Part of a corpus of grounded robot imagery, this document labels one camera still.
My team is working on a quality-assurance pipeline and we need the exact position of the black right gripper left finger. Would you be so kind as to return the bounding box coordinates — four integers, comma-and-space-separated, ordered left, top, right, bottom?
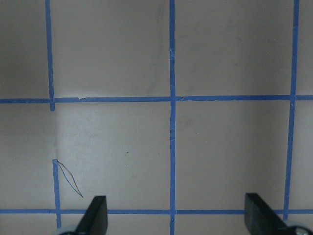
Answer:
75, 196, 108, 235

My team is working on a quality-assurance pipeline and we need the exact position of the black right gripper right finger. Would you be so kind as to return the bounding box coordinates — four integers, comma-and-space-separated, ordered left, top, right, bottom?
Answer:
245, 193, 290, 235

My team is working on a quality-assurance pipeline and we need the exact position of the loose blue tape thread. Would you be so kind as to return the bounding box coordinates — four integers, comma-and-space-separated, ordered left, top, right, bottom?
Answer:
56, 159, 84, 198

